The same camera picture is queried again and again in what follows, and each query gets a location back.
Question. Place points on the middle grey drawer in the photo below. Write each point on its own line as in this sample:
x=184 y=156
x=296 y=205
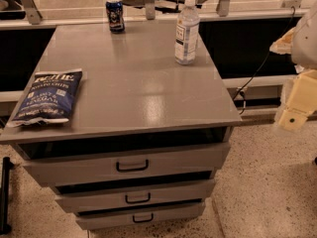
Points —
x=135 y=196

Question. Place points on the grey drawer cabinet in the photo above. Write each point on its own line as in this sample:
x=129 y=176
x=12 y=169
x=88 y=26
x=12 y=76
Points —
x=133 y=96

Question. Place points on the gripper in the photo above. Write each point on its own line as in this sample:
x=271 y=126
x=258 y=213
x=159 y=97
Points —
x=305 y=45

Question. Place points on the black metal stand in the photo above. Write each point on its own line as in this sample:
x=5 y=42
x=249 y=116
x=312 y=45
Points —
x=7 y=165

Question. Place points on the blue potato chips bag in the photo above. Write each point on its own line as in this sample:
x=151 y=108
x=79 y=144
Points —
x=50 y=98

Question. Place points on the clear plastic water bottle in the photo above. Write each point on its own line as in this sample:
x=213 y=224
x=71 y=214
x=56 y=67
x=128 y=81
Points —
x=186 y=33

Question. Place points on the blue soda can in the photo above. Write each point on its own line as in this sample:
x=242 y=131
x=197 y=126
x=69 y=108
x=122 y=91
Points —
x=114 y=10

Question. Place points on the bottom grey drawer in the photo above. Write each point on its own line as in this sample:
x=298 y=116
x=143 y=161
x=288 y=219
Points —
x=141 y=215

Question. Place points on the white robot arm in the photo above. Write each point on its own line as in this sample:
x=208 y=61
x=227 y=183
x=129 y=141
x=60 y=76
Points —
x=300 y=42

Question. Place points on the grey drawer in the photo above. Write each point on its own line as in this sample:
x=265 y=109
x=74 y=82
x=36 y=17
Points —
x=141 y=215
x=135 y=196
x=127 y=165

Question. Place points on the top grey drawer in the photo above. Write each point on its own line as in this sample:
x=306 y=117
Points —
x=127 y=165

